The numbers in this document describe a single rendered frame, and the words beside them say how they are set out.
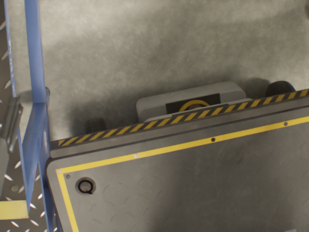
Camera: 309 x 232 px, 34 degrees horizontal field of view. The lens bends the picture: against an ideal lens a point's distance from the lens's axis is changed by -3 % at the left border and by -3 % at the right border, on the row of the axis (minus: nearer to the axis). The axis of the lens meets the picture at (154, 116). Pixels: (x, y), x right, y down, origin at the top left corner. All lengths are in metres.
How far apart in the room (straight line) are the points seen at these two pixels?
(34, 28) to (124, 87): 0.31
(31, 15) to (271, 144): 0.59
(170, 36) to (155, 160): 0.38
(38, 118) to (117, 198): 0.24
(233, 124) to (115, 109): 0.40
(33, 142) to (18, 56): 0.39
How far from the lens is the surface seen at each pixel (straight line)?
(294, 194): 1.18
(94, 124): 1.23
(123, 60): 1.31
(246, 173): 1.11
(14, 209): 0.78
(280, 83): 1.31
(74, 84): 1.32
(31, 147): 0.95
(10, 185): 0.76
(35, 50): 1.17
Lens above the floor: 1.27
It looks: 69 degrees down
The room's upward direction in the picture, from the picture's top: 158 degrees clockwise
